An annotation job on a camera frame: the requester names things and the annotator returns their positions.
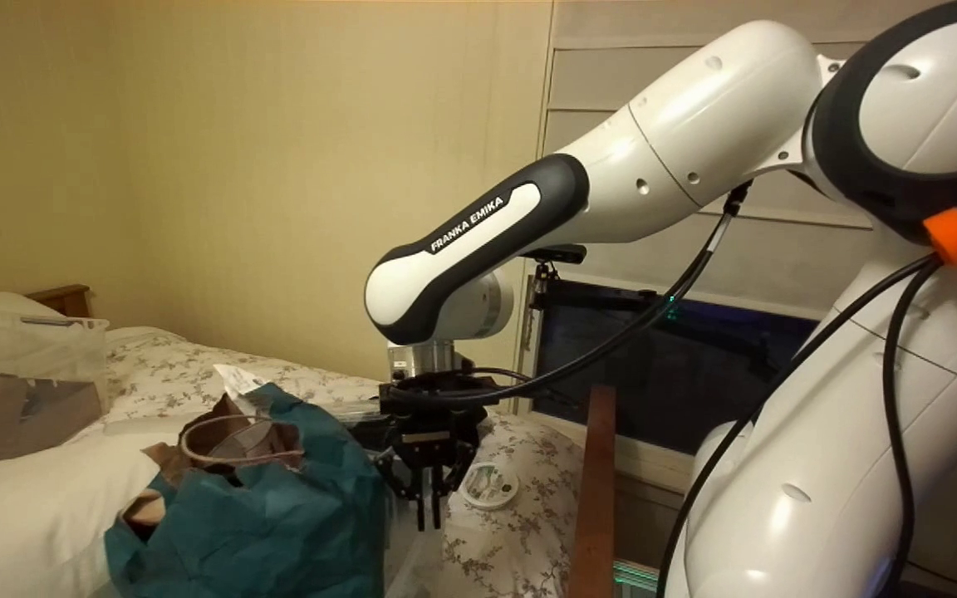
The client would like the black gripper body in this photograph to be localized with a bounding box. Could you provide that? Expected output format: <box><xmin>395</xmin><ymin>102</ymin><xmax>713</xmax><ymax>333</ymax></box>
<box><xmin>384</xmin><ymin>406</ymin><xmax>493</xmax><ymax>499</ymax></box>

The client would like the teal fabric bag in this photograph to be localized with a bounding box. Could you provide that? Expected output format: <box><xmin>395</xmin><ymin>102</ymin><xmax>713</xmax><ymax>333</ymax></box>
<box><xmin>104</xmin><ymin>382</ymin><xmax>393</xmax><ymax>598</ymax></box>

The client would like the small round white container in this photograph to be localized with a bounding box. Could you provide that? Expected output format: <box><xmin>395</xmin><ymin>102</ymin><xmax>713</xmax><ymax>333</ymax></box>
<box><xmin>459</xmin><ymin>461</ymin><xmax>523</xmax><ymax>516</ymax></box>

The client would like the small teal object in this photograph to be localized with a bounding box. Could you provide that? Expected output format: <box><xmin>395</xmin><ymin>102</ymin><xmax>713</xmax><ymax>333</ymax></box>
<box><xmin>611</xmin><ymin>557</ymin><xmax>668</xmax><ymax>598</ymax></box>

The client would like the black monitor screen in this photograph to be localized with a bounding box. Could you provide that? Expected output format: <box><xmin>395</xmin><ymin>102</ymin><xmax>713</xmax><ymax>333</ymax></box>
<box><xmin>529</xmin><ymin>275</ymin><xmax>823</xmax><ymax>459</ymax></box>

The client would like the floral white bedspread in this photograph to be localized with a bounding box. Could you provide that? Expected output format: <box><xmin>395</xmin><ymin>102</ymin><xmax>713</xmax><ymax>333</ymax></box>
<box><xmin>90</xmin><ymin>324</ymin><xmax>593</xmax><ymax>598</ymax></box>

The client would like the large white pillow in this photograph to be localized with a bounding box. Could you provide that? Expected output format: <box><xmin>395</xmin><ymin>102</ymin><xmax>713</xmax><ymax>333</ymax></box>
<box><xmin>0</xmin><ymin>416</ymin><xmax>188</xmax><ymax>598</ymax></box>

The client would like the wooden headboard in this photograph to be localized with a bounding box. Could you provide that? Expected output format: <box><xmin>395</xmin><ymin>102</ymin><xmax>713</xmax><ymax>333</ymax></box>
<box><xmin>24</xmin><ymin>282</ymin><xmax>98</xmax><ymax>324</ymax></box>

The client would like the white window shutter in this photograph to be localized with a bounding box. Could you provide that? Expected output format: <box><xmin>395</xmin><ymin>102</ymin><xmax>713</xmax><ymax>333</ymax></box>
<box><xmin>538</xmin><ymin>0</ymin><xmax>932</xmax><ymax>326</ymax></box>

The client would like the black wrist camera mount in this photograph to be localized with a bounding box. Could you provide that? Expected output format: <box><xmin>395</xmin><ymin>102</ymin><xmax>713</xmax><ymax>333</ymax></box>
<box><xmin>374</xmin><ymin>374</ymin><xmax>495</xmax><ymax>416</ymax></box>

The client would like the brown wooden post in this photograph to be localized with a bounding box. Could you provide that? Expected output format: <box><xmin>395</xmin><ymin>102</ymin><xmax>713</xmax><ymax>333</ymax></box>
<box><xmin>564</xmin><ymin>382</ymin><xmax>620</xmax><ymax>598</ymax></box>

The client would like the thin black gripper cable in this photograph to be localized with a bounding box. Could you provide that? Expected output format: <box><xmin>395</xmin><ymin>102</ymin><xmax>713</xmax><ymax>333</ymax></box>
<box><xmin>450</xmin><ymin>180</ymin><xmax>753</xmax><ymax>409</ymax></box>

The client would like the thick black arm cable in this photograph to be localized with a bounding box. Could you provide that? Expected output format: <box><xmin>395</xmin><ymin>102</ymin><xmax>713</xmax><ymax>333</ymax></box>
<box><xmin>655</xmin><ymin>245</ymin><xmax>947</xmax><ymax>598</ymax></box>

